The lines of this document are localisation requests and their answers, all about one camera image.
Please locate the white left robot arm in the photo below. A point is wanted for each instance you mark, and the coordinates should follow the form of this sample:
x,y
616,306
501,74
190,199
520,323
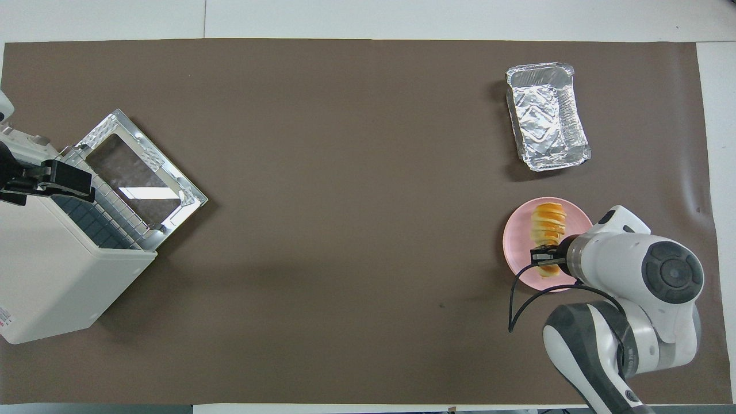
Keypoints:
x,y
4,106

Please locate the brown table mat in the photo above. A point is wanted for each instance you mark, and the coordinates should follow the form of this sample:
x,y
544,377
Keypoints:
x,y
356,230

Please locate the pink round plate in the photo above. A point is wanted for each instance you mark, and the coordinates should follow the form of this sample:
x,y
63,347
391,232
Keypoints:
x,y
517,241

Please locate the cream toaster oven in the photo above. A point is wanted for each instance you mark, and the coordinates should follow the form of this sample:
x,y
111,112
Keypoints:
x,y
52,276

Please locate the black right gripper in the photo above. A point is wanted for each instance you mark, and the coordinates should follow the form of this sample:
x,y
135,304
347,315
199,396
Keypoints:
x,y
564,253

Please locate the aluminium foil tray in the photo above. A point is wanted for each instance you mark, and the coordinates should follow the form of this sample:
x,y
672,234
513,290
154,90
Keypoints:
x,y
546,115

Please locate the sliced golden bread loaf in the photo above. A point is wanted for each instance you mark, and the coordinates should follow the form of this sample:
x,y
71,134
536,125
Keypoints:
x,y
547,224

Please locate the glass oven door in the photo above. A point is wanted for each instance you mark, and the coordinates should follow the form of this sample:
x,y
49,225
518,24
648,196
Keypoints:
x,y
184,192

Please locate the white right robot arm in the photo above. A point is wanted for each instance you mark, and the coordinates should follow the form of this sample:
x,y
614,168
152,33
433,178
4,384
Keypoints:
x,y
632,276

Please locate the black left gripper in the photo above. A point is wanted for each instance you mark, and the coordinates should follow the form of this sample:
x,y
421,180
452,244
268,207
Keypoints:
x,y
14,172

